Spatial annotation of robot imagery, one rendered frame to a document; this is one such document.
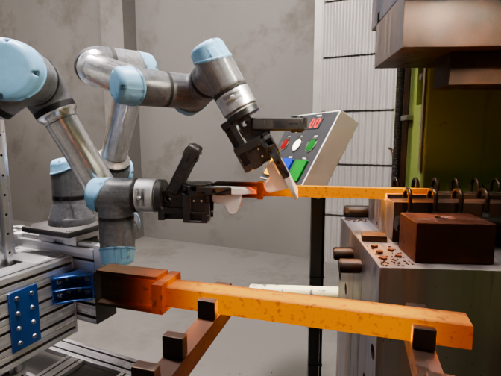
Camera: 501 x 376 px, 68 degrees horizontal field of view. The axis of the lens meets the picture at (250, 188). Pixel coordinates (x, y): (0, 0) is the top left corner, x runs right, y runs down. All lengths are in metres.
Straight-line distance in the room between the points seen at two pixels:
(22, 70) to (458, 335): 0.79
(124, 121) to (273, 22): 2.62
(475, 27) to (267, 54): 2.97
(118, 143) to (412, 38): 0.94
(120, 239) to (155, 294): 0.43
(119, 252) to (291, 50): 2.97
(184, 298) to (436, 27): 0.62
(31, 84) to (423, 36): 0.72
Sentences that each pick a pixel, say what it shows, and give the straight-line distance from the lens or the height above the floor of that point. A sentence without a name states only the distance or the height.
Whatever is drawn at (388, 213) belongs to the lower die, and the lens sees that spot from 0.79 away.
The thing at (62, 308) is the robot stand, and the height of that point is 0.57.
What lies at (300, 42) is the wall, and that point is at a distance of 3.59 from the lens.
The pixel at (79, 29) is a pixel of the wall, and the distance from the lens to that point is 5.09.
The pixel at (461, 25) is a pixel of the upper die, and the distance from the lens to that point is 0.80.
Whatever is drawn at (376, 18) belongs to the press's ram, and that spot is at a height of 1.38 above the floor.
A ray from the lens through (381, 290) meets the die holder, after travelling 0.63.
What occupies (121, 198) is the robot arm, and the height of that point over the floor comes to 0.99.
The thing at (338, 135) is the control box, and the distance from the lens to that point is 1.22.
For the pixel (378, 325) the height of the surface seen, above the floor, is 0.93.
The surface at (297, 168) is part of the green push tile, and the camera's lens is 1.22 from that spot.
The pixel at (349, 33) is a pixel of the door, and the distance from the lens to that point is 3.45.
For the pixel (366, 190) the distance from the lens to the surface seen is 0.80.
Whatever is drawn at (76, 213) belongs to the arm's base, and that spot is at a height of 0.86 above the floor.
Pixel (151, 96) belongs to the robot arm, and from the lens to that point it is 0.80.
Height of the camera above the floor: 1.11
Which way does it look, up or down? 7 degrees down
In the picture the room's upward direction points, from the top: straight up
